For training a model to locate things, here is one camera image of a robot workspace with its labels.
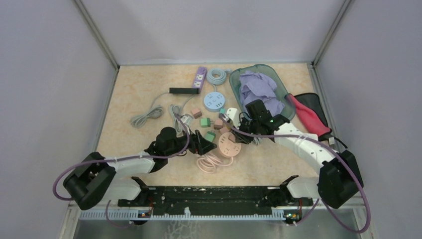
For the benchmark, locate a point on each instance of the purple power strip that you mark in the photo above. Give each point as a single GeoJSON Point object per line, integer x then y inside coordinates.
{"type": "Point", "coordinates": [200, 77]}

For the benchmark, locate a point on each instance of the black power strip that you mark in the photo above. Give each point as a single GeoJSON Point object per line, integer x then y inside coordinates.
{"type": "Point", "coordinates": [184, 91]}

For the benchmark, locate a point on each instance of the red and black bag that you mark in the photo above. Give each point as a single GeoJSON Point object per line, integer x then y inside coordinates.
{"type": "Point", "coordinates": [309, 110]}

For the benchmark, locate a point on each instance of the pink round power socket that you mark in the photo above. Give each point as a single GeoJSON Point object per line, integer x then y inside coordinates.
{"type": "Point", "coordinates": [227, 148]}

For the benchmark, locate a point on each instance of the teal plastic basin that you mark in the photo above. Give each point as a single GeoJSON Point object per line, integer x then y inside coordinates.
{"type": "Point", "coordinates": [280, 92]}

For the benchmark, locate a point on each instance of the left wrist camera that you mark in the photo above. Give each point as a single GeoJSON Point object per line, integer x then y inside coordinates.
{"type": "Point", "coordinates": [187, 119]}

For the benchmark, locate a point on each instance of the blue round power socket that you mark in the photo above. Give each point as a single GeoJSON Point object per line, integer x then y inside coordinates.
{"type": "Point", "coordinates": [214, 101]}

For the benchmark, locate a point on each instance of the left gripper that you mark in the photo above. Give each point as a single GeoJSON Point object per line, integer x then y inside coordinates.
{"type": "Point", "coordinates": [199, 144]}

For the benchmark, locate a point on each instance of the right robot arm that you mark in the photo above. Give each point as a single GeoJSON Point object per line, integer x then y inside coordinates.
{"type": "Point", "coordinates": [338, 177]}

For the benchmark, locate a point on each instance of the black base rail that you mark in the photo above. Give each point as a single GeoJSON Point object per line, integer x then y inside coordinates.
{"type": "Point", "coordinates": [214, 201]}

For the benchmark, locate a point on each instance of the lavender cloth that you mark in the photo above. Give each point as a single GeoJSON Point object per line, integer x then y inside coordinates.
{"type": "Point", "coordinates": [258, 86]}

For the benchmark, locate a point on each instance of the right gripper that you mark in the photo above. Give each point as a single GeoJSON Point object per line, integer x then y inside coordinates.
{"type": "Point", "coordinates": [241, 137]}

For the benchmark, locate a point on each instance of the green plug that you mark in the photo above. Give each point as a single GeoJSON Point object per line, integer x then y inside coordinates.
{"type": "Point", "coordinates": [205, 122]}
{"type": "Point", "coordinates": [210, 136]}

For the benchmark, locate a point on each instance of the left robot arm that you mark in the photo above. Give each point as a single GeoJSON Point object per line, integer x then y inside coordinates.
{"type": "Point", "coordinates": [97, 178]}

